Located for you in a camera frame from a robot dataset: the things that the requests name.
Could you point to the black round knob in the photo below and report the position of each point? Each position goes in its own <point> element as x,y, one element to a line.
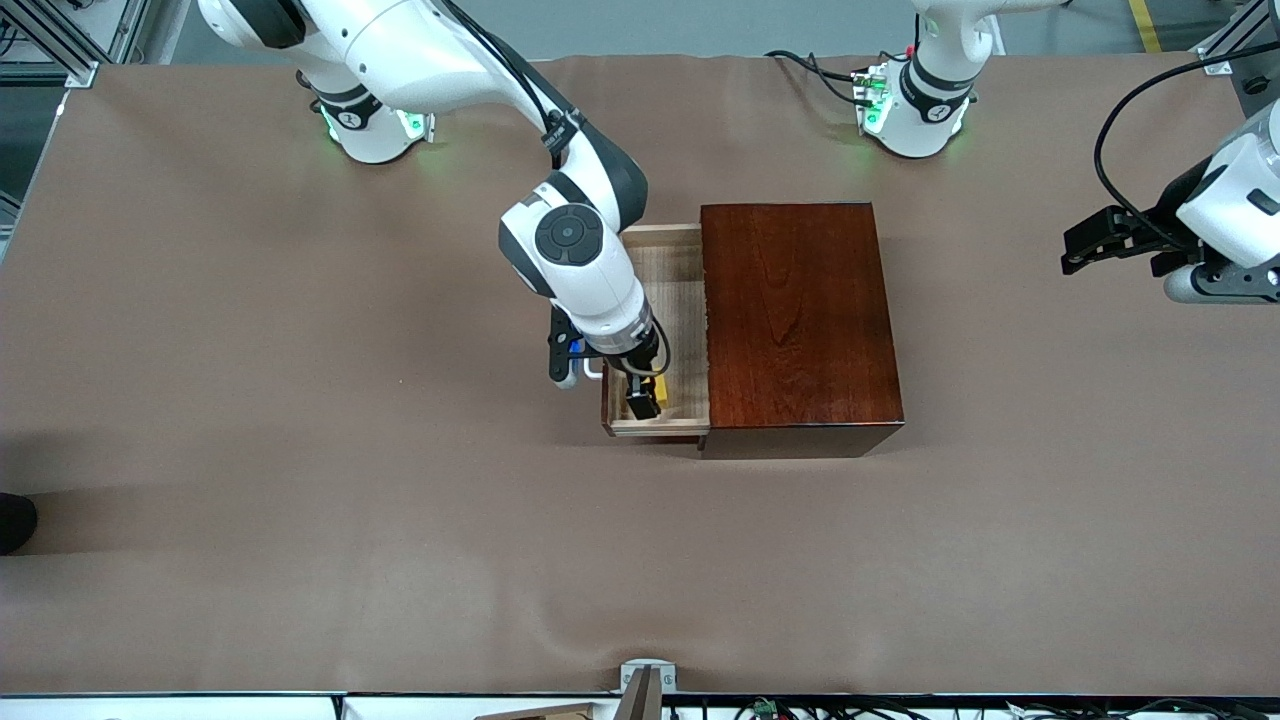
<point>1257,83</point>

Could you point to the light wooden plank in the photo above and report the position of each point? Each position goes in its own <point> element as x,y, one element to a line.
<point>540,712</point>

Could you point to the brown table cloth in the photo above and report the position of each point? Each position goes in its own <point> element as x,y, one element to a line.
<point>400,550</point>

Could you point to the small green connector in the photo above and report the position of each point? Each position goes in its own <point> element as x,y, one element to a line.
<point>765,708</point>

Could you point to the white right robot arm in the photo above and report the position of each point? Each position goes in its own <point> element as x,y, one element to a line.
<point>590,280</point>

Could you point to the dark red wooden cabinet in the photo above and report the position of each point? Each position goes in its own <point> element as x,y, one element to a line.
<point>800,330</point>

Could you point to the yellow floor tape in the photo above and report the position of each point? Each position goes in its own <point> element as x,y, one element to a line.
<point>1146,25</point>

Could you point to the yellow block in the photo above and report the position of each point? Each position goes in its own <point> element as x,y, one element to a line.
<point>661,388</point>

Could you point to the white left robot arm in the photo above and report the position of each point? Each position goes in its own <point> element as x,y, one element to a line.
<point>1245,200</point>

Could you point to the aluminium profile frame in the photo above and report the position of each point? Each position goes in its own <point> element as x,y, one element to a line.
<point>70,45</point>
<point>1235,35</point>

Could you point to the metal clamp bracket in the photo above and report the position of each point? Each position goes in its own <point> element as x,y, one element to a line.
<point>647,678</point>

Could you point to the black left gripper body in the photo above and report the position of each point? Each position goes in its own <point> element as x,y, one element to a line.
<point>1166,221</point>

